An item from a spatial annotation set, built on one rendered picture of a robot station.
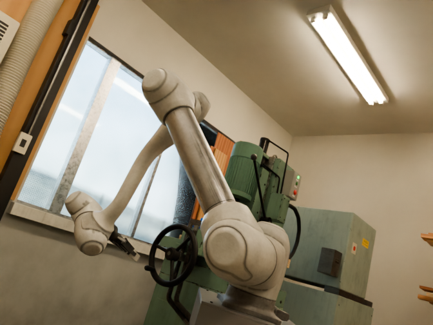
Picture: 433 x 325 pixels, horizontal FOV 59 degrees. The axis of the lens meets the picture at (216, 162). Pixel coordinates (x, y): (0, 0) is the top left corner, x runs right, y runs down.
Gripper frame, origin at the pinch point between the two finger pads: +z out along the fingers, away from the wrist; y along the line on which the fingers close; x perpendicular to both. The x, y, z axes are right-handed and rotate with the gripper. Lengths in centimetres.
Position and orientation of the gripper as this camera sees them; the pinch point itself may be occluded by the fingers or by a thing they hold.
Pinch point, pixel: (133, 254)
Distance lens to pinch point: 179.2
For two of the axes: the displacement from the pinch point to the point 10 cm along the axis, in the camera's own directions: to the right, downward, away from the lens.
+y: -7.7, -0.4, 6.4
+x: -4.6, 7.3, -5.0
